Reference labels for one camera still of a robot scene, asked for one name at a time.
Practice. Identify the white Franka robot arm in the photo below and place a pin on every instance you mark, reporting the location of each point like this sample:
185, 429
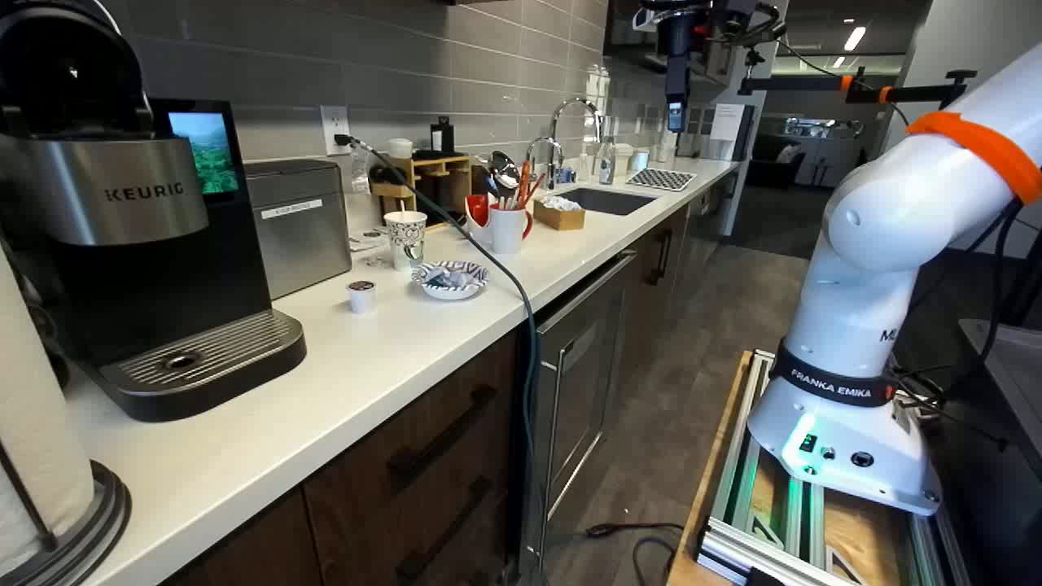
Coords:
890, 238

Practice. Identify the white mug red inside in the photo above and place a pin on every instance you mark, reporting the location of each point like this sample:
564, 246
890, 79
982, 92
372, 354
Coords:
477, 211

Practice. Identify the blue patterned paper plate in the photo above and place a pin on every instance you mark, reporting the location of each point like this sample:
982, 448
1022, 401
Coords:
452, 281

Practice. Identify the wooden box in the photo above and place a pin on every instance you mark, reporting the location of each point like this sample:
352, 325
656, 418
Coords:
558, 216

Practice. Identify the stainless dishwasher front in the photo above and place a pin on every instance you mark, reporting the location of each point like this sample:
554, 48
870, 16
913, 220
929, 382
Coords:
582, 379

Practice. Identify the red plastic stirrer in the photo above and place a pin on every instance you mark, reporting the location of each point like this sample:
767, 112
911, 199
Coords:
525, 182

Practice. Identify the black sink basin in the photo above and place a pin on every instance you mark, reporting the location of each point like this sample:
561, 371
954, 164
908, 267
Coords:
607, 199

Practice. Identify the patterned paper cup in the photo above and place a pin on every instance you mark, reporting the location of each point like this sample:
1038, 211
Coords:
407, 243

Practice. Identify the wooden countertop organizer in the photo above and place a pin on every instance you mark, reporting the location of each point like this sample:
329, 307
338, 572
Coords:
435, 181

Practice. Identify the chrome faucet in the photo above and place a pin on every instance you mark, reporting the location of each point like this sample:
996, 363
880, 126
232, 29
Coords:
554, 142

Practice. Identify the small coffee pod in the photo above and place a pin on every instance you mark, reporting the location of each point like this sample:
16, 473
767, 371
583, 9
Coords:
361, 294

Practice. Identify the black canister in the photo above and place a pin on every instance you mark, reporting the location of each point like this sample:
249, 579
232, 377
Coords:
440, 138

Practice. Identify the grey dish drying mat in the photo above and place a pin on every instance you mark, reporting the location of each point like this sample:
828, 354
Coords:
658, 181

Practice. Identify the clear plastic container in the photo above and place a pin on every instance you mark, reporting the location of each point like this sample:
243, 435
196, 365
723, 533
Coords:
367, 205

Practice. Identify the small white cup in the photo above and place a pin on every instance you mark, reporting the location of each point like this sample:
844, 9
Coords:
403, 147

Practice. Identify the dark wooden base cabinet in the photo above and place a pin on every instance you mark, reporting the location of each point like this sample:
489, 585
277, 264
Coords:
424, 475

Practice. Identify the stainless steel recycle bin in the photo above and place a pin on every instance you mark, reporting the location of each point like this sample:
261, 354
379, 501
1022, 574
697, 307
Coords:
299, 229

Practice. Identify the black Keurig coffee machine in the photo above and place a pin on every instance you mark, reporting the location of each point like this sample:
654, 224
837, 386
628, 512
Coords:
131, 272

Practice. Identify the white paper towel roll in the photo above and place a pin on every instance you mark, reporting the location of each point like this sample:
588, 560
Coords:
35, 435

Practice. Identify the white wall outlet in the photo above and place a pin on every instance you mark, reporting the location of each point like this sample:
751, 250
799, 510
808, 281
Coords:
334, 122

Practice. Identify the black camera stand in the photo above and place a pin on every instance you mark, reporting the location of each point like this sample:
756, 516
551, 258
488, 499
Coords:
678, 65

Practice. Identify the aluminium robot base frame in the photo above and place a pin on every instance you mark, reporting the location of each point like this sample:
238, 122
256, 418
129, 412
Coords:
761, 510

